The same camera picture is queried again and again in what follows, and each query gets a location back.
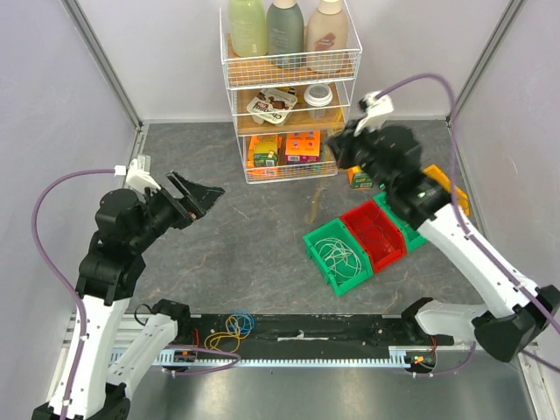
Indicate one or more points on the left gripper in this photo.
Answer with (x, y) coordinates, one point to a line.
(204, 197)

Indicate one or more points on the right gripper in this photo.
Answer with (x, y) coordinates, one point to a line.
(358, 149)

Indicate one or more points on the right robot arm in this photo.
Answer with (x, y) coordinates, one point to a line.
(514, 311)

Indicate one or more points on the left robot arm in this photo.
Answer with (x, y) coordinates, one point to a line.
(129, 220)

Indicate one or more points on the green sponges in rack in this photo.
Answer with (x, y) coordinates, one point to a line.
(326, 154)

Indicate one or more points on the sponge box on table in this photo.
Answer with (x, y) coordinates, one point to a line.
(358, 179)

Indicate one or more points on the pink orange box in rack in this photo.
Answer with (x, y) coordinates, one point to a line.
(302, 147)

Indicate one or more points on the clear cup with lid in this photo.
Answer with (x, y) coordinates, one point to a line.
(318, 97)

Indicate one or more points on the sponge box in rack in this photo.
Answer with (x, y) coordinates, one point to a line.
(263, 151)

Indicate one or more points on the red bin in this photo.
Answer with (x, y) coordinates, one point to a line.
(376, 233)

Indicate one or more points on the yogurt cup pack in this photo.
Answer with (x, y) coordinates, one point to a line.
(271, 105)

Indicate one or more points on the front green bin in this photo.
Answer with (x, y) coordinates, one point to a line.
(339, 257)

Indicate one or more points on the green bin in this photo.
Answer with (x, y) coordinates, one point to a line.
(339, 257)
(412, 238)

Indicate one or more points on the rear green bin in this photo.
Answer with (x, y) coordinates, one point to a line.
(412, 238)

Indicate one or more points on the beige brown bottle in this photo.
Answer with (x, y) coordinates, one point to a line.
(327, 33)

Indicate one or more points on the grey green bottle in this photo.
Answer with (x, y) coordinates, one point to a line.
(285, 28)

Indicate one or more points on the light green bottle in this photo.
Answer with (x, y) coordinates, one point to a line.
(248, 28)

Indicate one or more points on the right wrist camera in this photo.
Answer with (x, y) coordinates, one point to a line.
(376, 109)

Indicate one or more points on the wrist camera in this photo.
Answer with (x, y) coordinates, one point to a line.
(137, 175)
(376, 109)

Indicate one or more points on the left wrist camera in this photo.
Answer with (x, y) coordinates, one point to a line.
(137, 175)

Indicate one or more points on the white wire shelf rack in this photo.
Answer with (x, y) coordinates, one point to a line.
(245, 77)

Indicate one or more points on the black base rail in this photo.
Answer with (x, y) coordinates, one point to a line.
(323, 336)

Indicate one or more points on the white cable duct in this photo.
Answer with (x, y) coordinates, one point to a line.
(186, 357)

